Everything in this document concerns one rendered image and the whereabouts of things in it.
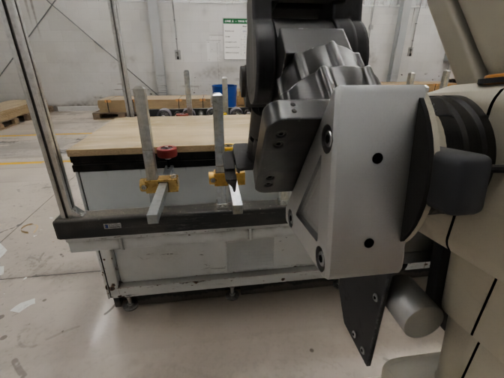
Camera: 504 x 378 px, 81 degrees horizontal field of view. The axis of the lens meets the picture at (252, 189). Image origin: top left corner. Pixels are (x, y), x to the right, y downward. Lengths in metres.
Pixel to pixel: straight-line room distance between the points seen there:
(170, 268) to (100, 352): 0.47
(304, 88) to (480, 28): 0.14
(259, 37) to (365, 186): 0.16
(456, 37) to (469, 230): 0.16
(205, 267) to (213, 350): 0.39
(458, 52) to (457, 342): 0.28
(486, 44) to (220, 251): 1.43
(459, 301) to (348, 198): 0.22
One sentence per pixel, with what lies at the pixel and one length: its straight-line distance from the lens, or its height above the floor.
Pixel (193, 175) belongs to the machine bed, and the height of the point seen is 0.76.
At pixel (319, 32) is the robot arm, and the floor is 1.26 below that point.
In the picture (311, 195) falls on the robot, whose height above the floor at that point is 1.15.
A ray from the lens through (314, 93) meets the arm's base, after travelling 0.21.
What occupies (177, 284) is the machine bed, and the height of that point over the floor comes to 0.15.
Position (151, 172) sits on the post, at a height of 0.86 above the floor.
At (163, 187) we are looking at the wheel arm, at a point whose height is 0.83.
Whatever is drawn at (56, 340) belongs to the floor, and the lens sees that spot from 1.85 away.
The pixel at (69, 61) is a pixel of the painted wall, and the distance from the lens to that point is 8.82.
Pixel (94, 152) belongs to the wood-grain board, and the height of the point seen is 0.89.
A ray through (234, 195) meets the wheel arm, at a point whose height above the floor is 0.84.
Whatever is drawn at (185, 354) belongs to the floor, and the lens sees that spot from 1.58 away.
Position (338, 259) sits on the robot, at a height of 1.13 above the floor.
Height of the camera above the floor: 1.24
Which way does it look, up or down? 24 degrees down
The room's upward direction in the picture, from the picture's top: straight up
